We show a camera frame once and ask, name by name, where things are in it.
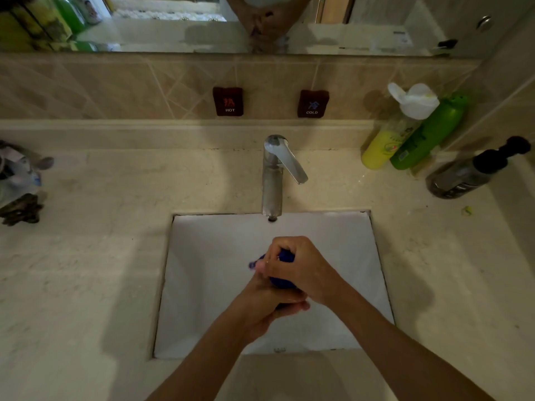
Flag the person's left hand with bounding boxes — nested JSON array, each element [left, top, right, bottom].
[[232, 259, 312, 345]]

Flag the person's right hand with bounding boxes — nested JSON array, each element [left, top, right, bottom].
[[263, 236, 350, 309]]

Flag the blue cloth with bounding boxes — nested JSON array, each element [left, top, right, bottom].
[[249, 248, 300, 291]]

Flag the white rectangular sink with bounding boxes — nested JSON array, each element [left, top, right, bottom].
[[152, 211, 396, 360]]

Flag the person's left forearm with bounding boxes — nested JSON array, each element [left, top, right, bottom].
[[145, 302, 256, 401]]

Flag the person's right forearm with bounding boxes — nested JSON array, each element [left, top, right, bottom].
[[332, 283, 496, 401]]

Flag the chrome faucet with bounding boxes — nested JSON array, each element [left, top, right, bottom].
[[262, 134, 309, 223]]

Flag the yellow bottle white flip cap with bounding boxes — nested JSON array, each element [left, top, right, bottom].
[[361, 82, 441, 170]]

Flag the dark red sign blue symbol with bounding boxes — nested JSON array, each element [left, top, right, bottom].
[[297, 89, 330, 119]]

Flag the dark pump bottle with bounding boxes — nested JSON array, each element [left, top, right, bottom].
[[426, 135, 532, 200]]

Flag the green shampoo bottle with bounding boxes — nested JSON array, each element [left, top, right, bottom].
[[389, 94, 470, 171]]

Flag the brown hair claw clip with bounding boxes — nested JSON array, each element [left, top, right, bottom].
[[0, 193, 45, 227]]

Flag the white blue printed tube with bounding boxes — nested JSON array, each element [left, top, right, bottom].
[[0, 141, 42, 199]]

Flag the wall mirror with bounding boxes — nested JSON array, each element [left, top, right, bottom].
[[0, 0, 507, 59]]

